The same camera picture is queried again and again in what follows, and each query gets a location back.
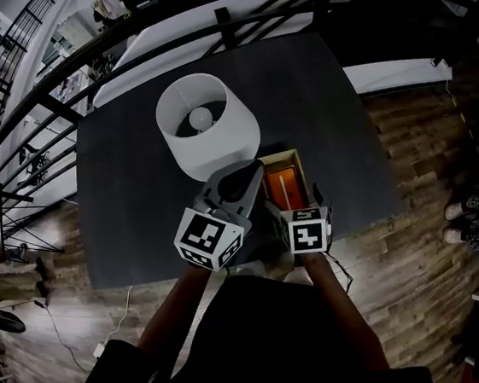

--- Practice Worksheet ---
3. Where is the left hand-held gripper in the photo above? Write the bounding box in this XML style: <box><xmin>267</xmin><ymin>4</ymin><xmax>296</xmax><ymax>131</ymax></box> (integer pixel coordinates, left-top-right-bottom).
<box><xmin>171</xmin><ymin>151</ymin><xmax>267</xmax><ymax>277</ymax></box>

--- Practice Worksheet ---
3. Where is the person's right forearm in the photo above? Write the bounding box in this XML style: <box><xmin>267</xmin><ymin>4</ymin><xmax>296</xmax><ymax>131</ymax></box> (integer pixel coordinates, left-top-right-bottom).
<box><xmin>288</xmin><ymin>249</ymin><xmax>403</xmax><ymax>374</ymax></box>

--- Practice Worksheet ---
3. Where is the cardboard box container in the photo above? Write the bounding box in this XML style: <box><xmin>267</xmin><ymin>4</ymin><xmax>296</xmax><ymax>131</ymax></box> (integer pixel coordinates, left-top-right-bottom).
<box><xmin>252</xmin><ymin>144</ymin><xmax>324</xmax><ymax>213</ymax></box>

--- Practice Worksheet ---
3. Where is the orange packet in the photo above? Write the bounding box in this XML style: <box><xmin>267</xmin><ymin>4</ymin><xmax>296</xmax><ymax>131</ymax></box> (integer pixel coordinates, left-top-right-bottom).
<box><xmin>262</xmin><ymin>165</ymin><xmax>313</xmax><ymax>212</ymax></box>

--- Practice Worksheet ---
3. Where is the black cable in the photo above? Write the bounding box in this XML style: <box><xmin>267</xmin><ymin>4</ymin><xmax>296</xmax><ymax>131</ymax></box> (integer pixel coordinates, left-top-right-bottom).
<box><xmin>26</xmin><ymin>298</ymin><xmax>101</xmax><ymax>374</ymax></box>

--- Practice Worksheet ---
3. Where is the white table lamp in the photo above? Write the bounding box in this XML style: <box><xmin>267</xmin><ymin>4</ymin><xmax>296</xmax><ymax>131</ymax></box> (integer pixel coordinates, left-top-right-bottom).
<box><xmin>148</xmin><ymin>67</ymin><xmax>268</xmax><ymax>189</ymax></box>

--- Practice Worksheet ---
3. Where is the white cable with adapter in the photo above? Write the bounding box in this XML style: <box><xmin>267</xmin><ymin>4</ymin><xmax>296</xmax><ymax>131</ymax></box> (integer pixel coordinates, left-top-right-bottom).
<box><xmin>92</xmin><ymin>281</ymin><xmax>134</xmax><ymax>363</ymax></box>

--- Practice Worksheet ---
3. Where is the black metal railing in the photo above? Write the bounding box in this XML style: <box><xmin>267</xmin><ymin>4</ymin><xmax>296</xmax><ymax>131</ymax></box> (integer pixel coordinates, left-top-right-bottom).
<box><xmin>0</xmin><ymin>0</ymin><xmax>421</xmax><ymax>290</ymax></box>

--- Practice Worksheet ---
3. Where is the person's black shirt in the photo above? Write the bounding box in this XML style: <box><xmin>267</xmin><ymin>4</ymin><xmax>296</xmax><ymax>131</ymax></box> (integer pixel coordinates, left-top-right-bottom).
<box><xmin>79</xmin><ymin>258</ymin><xmax>454</xmax><ymax>383</ymax></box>

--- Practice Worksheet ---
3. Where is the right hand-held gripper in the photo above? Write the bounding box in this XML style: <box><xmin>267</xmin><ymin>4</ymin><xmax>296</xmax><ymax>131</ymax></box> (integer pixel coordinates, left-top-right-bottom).
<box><xmin>260</xmin><ymin>176</ymin><xmax>338</xmax><ymax>259</ymax></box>

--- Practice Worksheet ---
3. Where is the person's left forearm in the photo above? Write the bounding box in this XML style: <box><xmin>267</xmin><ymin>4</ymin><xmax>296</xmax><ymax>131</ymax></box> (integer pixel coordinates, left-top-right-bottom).
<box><xmin>135</xmin><ymin>257</ymin><xmax>217</xmax><ymax>362</ymax></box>

